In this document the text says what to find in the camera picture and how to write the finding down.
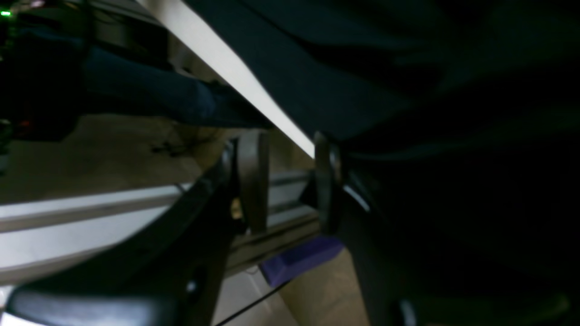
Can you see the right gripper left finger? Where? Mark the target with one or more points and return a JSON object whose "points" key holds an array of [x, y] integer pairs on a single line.
{"points": [[170, 272]]}

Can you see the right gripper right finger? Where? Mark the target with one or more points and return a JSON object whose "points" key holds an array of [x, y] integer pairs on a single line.
{"points": [[346, 214]]}

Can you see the black T-shirt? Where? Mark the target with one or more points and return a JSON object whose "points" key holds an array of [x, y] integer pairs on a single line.
{"points": [[460, 121]]}

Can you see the blue plastic bin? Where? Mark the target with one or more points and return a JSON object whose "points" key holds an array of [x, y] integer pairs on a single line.
{"points": [[293, 262]]}

